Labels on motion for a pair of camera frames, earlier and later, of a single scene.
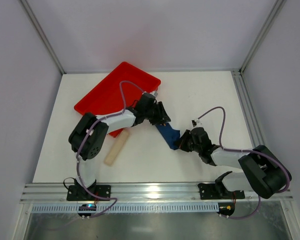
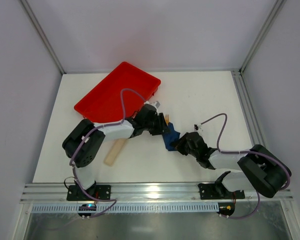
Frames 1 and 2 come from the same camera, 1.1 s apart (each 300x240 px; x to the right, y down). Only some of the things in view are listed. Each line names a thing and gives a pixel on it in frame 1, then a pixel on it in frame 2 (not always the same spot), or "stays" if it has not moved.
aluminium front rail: (57, 193) stays
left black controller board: (90, 207) stays
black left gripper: (160, 114) to (161, 123)
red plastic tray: (105, 98) stays
